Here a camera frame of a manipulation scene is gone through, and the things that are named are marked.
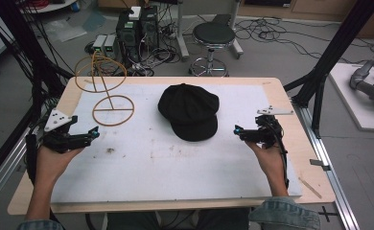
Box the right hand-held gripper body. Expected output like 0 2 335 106
252 105 294 150

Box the grey power supply unit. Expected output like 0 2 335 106
92 34 108 56
104 34 118 59

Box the clear plastic sheet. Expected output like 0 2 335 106
42 18 88 44

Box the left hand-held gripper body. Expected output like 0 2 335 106
41 107 82 154

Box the round white table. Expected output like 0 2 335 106
17 0 78 15

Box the white box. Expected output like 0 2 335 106
128 5 143 21

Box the black computer tower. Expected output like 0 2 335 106
115 11 142 65
139 6 160 54

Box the black cap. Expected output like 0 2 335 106
157 82 221 143

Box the person's left hand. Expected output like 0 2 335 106
35 144 85 184

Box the black frame post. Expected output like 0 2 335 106
283 0 374 139
0 0 76 106

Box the white platform board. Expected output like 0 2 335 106
328 62 374 133

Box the aluminium rail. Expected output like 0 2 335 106
291 99 362 230
0 126 34 215

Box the thin wooden stick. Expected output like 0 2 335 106
297 176 323 199

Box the wooden wire hat stand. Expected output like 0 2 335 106
74 51 135 127

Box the person's right hand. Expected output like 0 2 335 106
244 140 288 180

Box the small metal bracket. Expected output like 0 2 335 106
309 158 332 173

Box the black round stool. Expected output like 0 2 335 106
188 21 237 78

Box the tangle of cables by computers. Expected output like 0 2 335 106
121 37 183 78

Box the black strap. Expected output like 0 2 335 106
24 132 39 187

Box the tangle of black floor cables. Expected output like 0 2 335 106
234 17 374 66

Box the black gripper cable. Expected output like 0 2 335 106
269 119 291 190

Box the white table mat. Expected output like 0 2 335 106
50 83 304 205

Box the denim jacket sleeve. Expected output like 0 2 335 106
15 218 65 230
247 195 321 230

